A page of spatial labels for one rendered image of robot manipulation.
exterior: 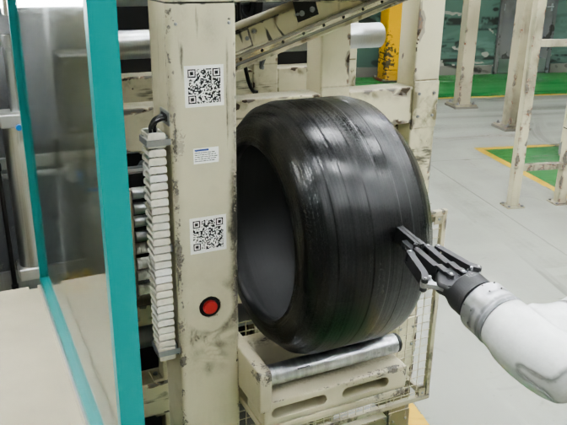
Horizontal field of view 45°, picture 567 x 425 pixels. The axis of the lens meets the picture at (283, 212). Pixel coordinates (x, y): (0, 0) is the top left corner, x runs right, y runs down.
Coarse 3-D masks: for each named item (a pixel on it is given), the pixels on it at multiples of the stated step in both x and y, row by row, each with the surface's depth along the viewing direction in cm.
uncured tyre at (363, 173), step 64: (256, 128) 142; (320, 128) 134; (384, 128) 138; (256, 192) 176; (320, 192) 127; (384, 192) 131; (256, 256) 176; (320, 256) 128; (384, 256) 131; (256, 320) 157; (320, 320) 134; (384, 320) 141
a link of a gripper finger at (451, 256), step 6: (438, 246) 125; (444, 252) 124; (450, 252) 124; (450, 258) 123; (456, 258) 122; (462, 258) 122; (462, 264) 121; (468, 264) 121; (474, 264) 121; (474, 270) 120; (480, 270) 120
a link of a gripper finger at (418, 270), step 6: (408, 252) 123; (408, 258) 122; (414, 258) 121; (408, 264) 122; (414, 264) 120; (420, 264) 120; (414, 270) 120; (420, 270) 118; (414, 276) 120; (420, 276) 118; (426, 276) 116; (426, 282) 115; (420, 288) 116; (426, 288) 116
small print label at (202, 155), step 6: (198, 150) 128; (204, 150) 129; (210, 150) 129; (216, 150) 130; (198, 156) 129; (204, 156) 129; (210, 156) 130; (216, 156) 130; (198, 162) 129; (204, 162) 130; (210, 162) 130
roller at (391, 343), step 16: (384, 336) 157; (320, 352) 150; (336, 352) 151; (352, 352) 152; (368, 352) 153; (384, 352) 155; (272, 368) 145; (288, 368) 145; (304, 368) 147; (320, 368) 148; (336, 368) 151; (272, 384) 144
